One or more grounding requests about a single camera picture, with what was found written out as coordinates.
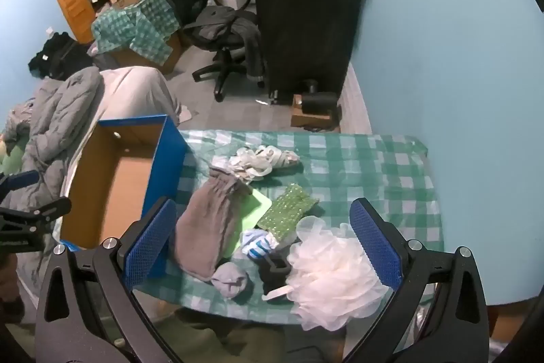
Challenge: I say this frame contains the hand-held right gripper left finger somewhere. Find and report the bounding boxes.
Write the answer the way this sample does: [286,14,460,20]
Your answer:
[35,197,183,363]

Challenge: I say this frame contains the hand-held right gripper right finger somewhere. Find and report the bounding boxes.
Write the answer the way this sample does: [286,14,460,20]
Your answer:
[342,197,489,363]

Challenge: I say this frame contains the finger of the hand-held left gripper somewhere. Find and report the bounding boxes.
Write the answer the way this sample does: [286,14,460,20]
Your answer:
[0,196,72,254]
[0,170,41,194]

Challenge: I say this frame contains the white mesh bath loofah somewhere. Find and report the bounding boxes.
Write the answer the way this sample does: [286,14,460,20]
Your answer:
[287,216,389,332]

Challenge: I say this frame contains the grey drawstring pouch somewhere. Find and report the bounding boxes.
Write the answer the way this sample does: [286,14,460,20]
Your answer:
[174,166,253,281]

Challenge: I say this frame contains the grey sock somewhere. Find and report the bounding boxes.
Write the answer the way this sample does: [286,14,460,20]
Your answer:
[211,262,251,300]

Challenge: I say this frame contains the green sparkly knitted cloth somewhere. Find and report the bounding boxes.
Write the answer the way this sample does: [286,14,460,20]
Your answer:
[257,183,320,240]

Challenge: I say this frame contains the light green cloth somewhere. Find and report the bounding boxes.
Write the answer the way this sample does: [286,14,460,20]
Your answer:
[221,186,273,257]

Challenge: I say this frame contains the green pillow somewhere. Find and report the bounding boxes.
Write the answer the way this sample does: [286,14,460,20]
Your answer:
[0,142,26,177]

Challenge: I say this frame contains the grey quilted jacket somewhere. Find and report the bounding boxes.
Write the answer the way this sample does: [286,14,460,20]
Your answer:
[0,66,105,219]

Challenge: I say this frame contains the green white checked tablecloth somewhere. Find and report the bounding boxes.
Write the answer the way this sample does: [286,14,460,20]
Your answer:
[132,129,445,325]

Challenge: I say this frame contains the black cloth with white tag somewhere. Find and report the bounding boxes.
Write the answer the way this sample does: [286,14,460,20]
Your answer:
[257,252,295,302]

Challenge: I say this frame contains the blue white striped sock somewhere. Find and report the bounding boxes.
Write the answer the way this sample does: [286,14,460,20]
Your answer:
[240,229,281,262]

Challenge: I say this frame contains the white lace cloth bundle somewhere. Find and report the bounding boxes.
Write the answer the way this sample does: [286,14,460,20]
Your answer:
[211,145,303,183]

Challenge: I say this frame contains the white cloth scrap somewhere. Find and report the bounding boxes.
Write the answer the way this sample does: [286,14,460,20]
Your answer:
[176,103,198,123]

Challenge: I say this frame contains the black bag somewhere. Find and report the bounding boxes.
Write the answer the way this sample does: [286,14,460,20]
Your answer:
[28,31,94,81]

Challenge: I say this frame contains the person's olive trousers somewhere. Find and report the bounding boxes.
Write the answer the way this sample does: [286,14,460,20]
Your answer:
[153,310,345,363]

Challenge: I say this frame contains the black speaker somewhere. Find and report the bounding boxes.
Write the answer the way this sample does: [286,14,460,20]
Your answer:
[300,80,338,113]

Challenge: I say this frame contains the large brown cardboard box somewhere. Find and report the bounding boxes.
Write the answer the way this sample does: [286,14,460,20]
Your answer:
[110,31,192,75]

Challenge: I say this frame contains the black office chair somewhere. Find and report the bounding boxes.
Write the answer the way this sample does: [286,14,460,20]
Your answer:
[159,0,266,102]

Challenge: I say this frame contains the green checked cloth cover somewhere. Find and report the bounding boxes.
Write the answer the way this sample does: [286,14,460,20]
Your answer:
[91,0,183,64]

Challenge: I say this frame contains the grey clothes on chair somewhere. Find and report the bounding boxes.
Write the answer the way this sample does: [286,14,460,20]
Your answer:
[198,6,266,77]

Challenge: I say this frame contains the black fabric wardrobe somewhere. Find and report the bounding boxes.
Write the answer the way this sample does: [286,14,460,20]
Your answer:
[251,0,379,100]

